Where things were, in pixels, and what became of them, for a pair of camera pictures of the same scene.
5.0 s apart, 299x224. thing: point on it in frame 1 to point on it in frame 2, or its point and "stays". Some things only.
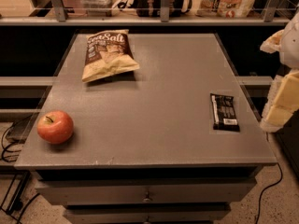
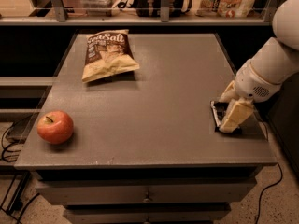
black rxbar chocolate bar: x=223 y=113 stays
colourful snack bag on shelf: x=227 y=1 stays
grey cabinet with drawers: x=142 y=149 stays
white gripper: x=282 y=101 to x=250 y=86
